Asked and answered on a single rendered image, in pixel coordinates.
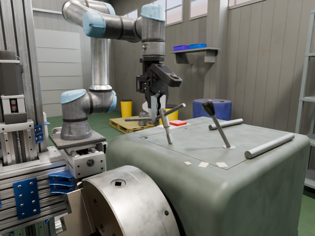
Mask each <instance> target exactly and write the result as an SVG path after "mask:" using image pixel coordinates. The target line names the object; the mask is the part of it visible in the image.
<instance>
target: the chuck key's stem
mask: <svg viewBox="0 0 315 236"><path fill-rule="evenodd" d="M165 112H166V110H165V108H162V109H159V113H160V116H161V120H162V124H163V127H164V128H165V130H166V134H167V135H166V136H167V140H168V143H173V142H174V140H173V136H172V134H171V132H170V128H169V127H170V124H169V120H168V117H167V116H165V115H164V113H165Z"/></svg>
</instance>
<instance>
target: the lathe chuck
mask: <svg viewBox="0 0 315 236"><path fill-rule="evenodd" d="M114 180H122V181H124V182H125V183H126V185H125V187H123V188H120V189H117V188H114V187H112V186H111V182H112V181H114ZM80 183H81V182H79V183H77V185H76V187H75V191H76V190H79V186H78V185H79V184H80ZM82 184H83V187H84V191H85V194H86V198H87V201H88V204H89V207H90V211H91V215H92V218H93V221H94V224H95V226H96V227H97V229H96V232H94V233H92V234H90V235H88V236H167V234H166V230H165V227H164V225H163V222H162V219H161V217H160V215H159V212H158V210H157V208H156V206H155V204H154V202H153V201H152V199H151V197H150V196H149V194H148V193H147V192H146V190H145V189H144V187H143V186H142V185H141V184H140V183H139V182H138V180H137V179H135V178H134V177H133V176H132V175H131V174H129V173H128V172H126V171H124V170H120V169H113V170H110V171H107V172H103V173H100V174H97V175H94V176H91V177H88V178H85V179H82Z"/></svg>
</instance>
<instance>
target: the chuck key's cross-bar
mask: <svg viewBox="0 0 315 236"><path fill-rule="evenodd" d="M185 106H186V105H185V104H184V103H183V104H181V105H179V106H177V107H175V108H173V109H171V110H169V111H167V112H165V113H164V115H165V116H167V115H169V114H171V113H173V112H175V111H178V110H180V109H182V108H184V107H185ZM160 118H161V116H160V115H158V116H157V119H156V120H158V119H160ZM125 121H126V122H127V121H152V119H151V118H126V119H125Z"/></svg>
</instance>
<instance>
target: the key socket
mask: <svg viewBox="0 0 315 236"><path fill-rule="evenodd" d="M125 185H126V183H125V182H124V181H122V180H114V181H112V182H111V186H112V187H114V188H117V189H120V188H123V187H125Z"/></svg>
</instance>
